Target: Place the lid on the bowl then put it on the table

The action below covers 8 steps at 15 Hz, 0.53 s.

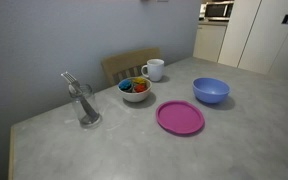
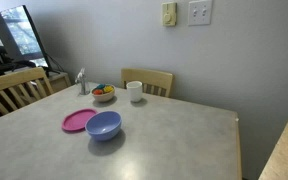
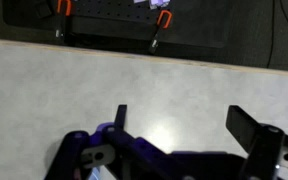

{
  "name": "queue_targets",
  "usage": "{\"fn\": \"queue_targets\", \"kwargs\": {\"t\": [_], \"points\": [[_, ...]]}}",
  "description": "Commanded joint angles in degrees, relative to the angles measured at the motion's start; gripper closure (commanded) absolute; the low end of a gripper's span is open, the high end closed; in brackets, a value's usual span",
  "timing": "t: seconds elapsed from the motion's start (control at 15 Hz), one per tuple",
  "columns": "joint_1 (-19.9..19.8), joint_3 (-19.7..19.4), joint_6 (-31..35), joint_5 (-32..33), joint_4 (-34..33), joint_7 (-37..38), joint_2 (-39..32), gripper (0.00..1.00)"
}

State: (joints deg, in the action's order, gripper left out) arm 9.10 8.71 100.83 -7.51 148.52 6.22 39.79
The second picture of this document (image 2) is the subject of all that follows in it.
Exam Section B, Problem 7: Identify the beige ceramic bowl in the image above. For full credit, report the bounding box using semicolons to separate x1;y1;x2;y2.
91;84;116;103

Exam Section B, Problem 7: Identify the blue plastic bowl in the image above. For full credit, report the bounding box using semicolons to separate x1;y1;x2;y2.
85;110;123;142

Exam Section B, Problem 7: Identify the white ceramic mug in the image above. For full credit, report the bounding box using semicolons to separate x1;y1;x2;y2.
126;80;144;103

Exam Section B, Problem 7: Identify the wooden chair with solid backrest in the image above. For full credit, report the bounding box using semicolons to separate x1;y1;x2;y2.
120;68;175;98

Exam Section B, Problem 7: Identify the yellow toy piece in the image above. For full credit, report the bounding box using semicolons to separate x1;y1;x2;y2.
103;85;115;94

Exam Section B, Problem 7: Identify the clear glass jar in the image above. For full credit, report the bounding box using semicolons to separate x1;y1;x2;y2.
79;78;91;96

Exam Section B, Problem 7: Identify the wooden chair with slatted backrest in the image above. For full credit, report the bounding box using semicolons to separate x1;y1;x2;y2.
0;67;55;116

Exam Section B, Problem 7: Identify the black flat monitor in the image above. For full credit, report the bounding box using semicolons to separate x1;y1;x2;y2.
0;4;52;70

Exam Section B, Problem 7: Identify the cream wall thermostat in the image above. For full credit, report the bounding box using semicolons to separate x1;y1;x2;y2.
161;2;178;27

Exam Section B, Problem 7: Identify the black monitor cable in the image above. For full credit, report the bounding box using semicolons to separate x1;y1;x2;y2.
46;52;66;74

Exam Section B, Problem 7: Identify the white double light switch plate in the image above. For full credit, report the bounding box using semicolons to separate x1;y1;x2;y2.
187;0;213;27

